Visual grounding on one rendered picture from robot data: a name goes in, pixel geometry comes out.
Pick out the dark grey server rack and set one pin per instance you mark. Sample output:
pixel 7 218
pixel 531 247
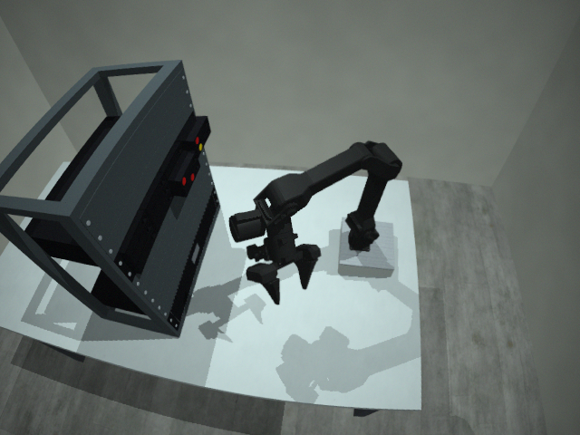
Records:
pixel 122 186

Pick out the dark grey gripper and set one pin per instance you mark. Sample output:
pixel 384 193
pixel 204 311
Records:
pixel 282 249

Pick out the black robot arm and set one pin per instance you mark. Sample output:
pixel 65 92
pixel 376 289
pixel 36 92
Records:
pixel 292 192

